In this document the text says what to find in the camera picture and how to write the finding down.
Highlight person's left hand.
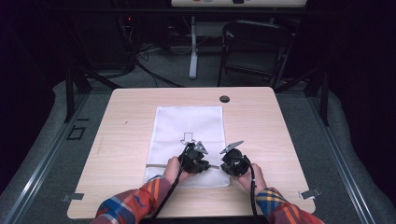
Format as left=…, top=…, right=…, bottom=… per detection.
left=163, top=156, right=195, bottom=186

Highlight black tape square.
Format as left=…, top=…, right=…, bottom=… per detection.
left=65, top=125, right=87, bottom=141

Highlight grey tape piece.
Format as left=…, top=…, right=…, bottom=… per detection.
left=61, top=192, right=85, bottom=203
left=299, top=188, right=322, bottom=201

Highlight aluminium floor rail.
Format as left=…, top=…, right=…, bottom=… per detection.
left=306, top=96, right=377, bottom=224
left=0, top=92, right=92, bottom=224

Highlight person's right hand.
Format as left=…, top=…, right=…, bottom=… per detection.
left=232, top=162, right=268, bottom=195

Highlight black floor cables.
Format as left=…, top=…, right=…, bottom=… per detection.
left=134, top=43, right=188, bottom=89

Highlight hand-held gripper black cable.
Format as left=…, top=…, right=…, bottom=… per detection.
left=242, top=154, right=261, bottom=224
left=150, top=144, right=191, bottom=224

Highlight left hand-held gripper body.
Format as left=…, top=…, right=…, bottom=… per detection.
left=178, top=140, right=209, bottom=172

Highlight left hand-held gripper black cable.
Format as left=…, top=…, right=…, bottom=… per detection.
left=150, top=144, right=191, bottom=224

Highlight white desk leg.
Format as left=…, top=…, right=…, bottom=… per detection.
left=188, top=15, right=199, bottom=80

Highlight right hand-held gripper black cable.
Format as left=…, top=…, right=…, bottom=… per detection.
left=242, top=154, right=261, bottom=224

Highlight white cloth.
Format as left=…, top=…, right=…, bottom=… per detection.
left=143, top=105, right=232, bottom=189

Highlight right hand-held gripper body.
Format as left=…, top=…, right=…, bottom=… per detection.
left=219, top=139, right=252, bottom=175

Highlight black metal crossbar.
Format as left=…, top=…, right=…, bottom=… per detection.
left=43, top=7, right=307, bottom=16

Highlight light wooden desk top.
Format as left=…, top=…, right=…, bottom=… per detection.
left=170, top=0, right=309, bottom=8

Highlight dark equipment cabinet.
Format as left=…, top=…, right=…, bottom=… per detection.
left=71, top=12, right=138, bottom=71

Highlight black folding chair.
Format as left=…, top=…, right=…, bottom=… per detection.
left=217, top=19, right=295, bottom=90

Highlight black metal stand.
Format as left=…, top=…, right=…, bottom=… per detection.
left=274, top=66, right=331, bottom=127
left=64, top=66, right=120, bottom=123

